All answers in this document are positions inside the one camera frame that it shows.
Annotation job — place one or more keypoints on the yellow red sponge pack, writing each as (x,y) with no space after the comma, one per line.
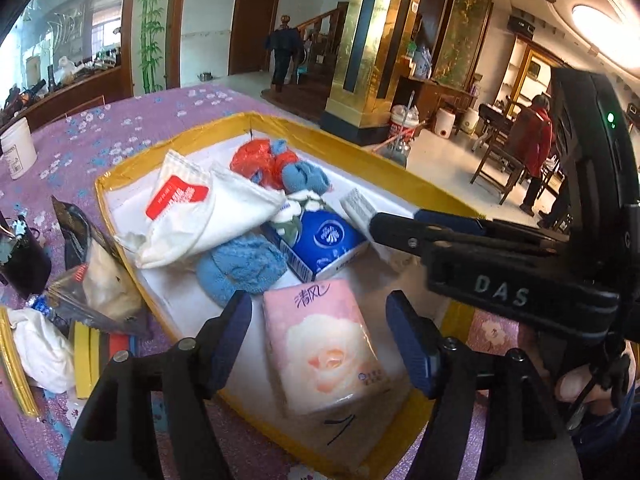
(93,349)

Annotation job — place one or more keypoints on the multicolour sponge strips pack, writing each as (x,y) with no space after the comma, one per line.
(14,371)

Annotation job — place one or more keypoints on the black foil snack bag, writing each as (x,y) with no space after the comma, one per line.
(96,288)

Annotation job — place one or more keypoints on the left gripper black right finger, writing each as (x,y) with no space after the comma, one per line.
(524,437)

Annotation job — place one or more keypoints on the white bag red label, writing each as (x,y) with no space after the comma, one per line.
(179,181)

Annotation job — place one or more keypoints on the blue knitted cloth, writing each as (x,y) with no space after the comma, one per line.
(249,263)

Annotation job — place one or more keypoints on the wooden cabinet counter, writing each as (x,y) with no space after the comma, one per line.
(103,88)

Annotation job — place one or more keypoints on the person right hand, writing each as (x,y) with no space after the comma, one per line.
(576,390)

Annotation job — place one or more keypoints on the white cloth bundle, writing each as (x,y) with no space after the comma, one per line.
(46,356)

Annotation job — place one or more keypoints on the person in red jacket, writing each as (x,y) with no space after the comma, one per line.
(530,142)

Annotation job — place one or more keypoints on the black cup with clips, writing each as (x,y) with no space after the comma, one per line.
(25,265)

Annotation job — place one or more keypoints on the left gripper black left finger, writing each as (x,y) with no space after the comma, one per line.
(114,437)

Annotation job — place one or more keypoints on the lemon print tissue pack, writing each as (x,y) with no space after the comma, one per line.
(359,212)

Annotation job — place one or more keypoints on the pink rose tissue pack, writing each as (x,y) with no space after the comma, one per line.
(320,346)

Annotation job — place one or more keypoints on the red bag blue cloth bundle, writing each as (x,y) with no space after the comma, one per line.
(272,164)

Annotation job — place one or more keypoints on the white towel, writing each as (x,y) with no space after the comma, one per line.
(233,206)

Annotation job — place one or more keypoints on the person in dark clothes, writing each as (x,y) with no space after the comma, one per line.
(286,44)

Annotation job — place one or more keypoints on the blue Vinda tissue pack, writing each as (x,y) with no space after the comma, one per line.
(316,241)

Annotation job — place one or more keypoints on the wooden chair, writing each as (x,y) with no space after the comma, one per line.
(495,134)

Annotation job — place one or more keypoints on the white plastic jar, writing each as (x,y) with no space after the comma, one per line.
(18,148)

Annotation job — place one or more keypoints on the purple floral tablecloth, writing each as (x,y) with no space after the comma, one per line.
(73,152)

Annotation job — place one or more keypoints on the yellow rimmed white tray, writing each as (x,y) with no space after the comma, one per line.
(364,439)

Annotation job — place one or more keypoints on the brown wooden door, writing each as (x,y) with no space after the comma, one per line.
(252,23)

